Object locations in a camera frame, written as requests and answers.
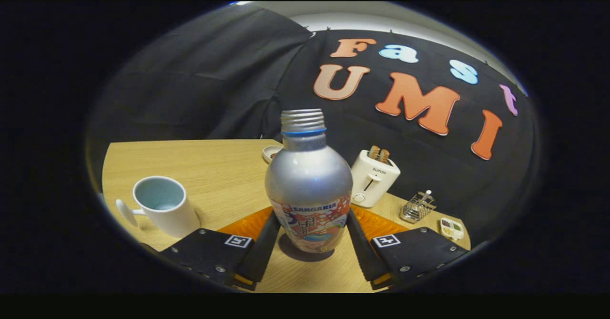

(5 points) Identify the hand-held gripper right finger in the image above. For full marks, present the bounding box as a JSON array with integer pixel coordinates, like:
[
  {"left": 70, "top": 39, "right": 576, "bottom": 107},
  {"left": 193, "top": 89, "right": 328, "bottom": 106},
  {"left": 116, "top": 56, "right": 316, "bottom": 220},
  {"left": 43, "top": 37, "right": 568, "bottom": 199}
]
[{"left": 347, "top": 206, "right": 470, "bottom": 290}]

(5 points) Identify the silver juice bottle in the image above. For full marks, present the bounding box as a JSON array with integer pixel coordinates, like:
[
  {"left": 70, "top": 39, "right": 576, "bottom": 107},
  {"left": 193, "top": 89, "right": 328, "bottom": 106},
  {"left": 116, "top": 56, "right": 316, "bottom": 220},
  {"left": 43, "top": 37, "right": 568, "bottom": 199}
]
[{"left": 264, "top": 109, "right": 354, "bottom": 254}]

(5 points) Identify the white toaster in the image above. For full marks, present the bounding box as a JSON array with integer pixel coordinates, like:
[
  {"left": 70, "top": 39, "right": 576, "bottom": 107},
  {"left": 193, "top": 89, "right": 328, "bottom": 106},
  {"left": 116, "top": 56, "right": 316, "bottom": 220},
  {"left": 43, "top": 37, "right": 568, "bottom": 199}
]
[{"left": 350, "top": 149, "right": 401, "bottom": 209}]

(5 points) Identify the metal wire holder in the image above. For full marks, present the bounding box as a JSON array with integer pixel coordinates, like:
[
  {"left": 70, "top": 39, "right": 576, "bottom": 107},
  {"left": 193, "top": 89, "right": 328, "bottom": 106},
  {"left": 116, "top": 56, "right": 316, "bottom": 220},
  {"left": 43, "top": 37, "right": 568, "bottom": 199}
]
[{"left": 399, "top": 190, "right": 437, "bottom": 224}]

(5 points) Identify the white cup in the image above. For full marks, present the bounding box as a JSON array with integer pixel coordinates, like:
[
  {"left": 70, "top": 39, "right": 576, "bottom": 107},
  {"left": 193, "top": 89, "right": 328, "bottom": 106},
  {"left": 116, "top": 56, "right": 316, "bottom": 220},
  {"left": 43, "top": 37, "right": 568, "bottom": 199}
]
[{"left": 115, "top": 175, "right": 201, "bottom": 239}]

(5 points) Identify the plate of brown snacks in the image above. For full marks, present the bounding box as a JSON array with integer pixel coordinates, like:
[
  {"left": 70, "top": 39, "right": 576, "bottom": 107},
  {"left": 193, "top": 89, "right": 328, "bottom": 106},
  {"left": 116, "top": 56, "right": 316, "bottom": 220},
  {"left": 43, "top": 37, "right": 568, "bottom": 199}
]
[{"left": 262, "top": 145, "right": 284, "bottom": 165}]

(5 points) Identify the white divided dish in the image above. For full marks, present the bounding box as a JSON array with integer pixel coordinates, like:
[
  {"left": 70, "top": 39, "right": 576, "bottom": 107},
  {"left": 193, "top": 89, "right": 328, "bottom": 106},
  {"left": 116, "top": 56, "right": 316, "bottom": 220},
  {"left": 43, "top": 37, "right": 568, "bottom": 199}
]
[{"left": 439, "top": 217, "right": 465, "bottom": 242}]

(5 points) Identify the wooden table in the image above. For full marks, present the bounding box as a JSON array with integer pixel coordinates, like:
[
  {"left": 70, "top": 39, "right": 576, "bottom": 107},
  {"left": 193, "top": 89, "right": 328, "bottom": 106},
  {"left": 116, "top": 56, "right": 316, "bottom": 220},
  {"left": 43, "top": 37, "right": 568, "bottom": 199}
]
[{"left": 102, "top": 139, "right": 472, "bottom": 293}]

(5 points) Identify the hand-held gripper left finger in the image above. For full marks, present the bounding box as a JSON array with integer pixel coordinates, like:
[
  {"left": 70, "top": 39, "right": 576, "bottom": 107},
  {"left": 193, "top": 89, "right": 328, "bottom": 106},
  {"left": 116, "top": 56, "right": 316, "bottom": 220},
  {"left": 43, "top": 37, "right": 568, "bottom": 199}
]
[{"left": 160, "top": 208, "right": 282, "bottom": 291}]

